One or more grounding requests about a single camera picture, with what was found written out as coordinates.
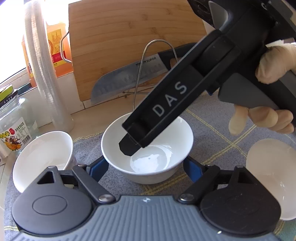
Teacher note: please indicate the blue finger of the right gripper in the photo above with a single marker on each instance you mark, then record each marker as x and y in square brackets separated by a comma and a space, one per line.
[129, 146]

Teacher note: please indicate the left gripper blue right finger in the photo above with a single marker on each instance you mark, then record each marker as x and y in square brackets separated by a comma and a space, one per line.
[204, 180]

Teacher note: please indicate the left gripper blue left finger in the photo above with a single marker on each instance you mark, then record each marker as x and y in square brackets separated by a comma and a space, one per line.
[88, 177]

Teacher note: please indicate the white bowl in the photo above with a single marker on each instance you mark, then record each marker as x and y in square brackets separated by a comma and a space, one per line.
[50, 149]
[272, 162]
[155, 163]

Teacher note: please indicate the right gloved hand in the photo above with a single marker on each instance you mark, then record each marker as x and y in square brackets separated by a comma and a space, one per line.
[273, 65]

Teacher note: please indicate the blue grey checked cloth mat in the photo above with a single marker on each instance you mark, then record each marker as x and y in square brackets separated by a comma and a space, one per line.
[213, 144]

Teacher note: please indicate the glass jar with yellow lid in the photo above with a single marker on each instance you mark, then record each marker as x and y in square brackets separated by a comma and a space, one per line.
[18, 123]

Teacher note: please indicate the bamboo cutting board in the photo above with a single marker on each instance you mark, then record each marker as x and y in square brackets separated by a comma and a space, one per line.
[106, 35]

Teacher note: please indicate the clear plastic wrap roll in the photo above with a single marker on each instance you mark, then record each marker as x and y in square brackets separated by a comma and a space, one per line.
[36, 42]

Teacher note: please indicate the orange juice bottle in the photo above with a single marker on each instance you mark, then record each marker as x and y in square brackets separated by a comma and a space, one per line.
[55, 34]

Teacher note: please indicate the metal wire board stand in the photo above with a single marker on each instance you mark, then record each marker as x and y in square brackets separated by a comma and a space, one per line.
[160, 63]

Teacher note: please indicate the black handled santoku knife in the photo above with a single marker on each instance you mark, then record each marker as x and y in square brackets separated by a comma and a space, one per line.
[128, 76]

